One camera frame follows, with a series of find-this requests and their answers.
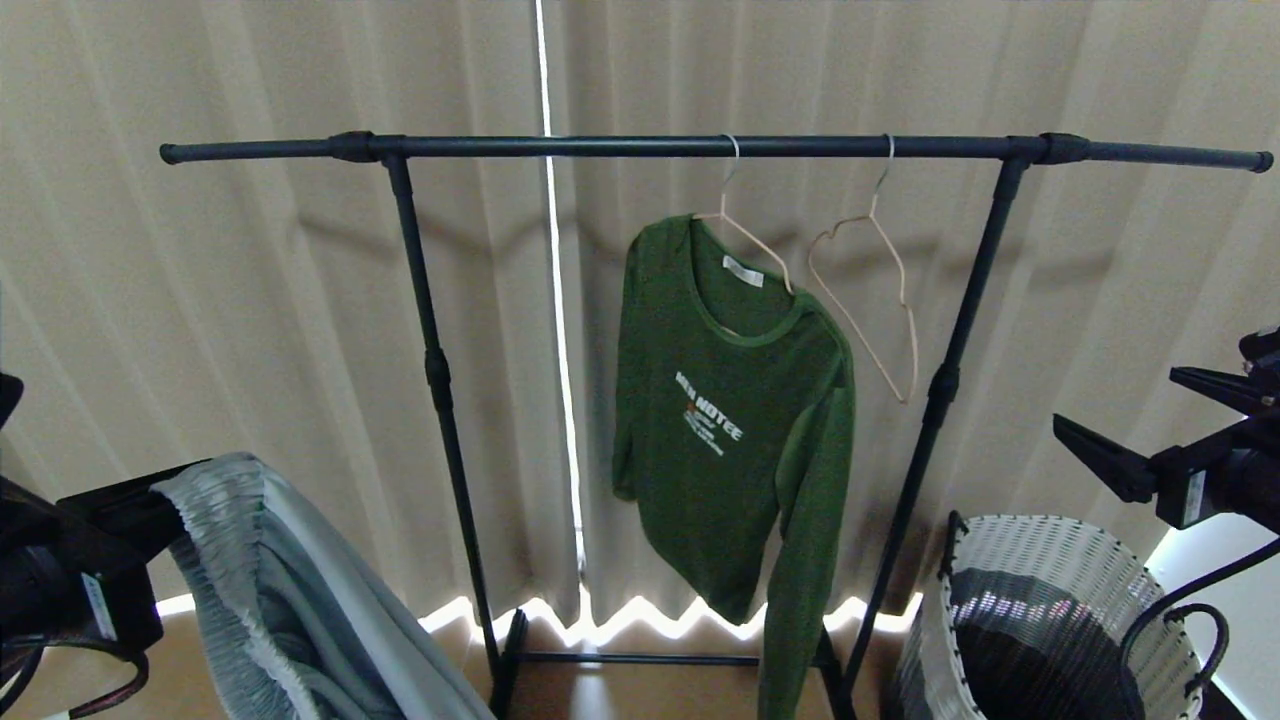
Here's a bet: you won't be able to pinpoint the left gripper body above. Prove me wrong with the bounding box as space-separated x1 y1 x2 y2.
0 476 167 656

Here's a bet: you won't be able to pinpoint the black cable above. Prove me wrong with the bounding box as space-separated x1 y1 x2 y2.
1118 535 1280 720

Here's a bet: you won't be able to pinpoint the white laundry basket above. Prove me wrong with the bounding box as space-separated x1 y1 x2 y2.
885 512 1229 720

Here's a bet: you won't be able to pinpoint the pale grey shorts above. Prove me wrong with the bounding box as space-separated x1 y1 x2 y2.
152 452 496 720

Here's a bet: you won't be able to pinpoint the black clothes rack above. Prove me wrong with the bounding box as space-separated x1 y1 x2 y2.
160 130 1274 720

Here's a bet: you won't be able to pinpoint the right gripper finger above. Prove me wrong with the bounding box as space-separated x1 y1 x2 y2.
1052 413 1161 505
1170 366 1280 417

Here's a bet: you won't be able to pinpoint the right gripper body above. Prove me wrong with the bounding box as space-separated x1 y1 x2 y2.
1150 410 1280 533

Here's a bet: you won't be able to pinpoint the beige curtain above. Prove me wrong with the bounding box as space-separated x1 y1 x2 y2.
0 0 1280 646

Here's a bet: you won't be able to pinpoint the pink clothes hanger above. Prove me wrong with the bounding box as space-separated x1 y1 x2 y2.
808 135 919 406
693 135 796 297

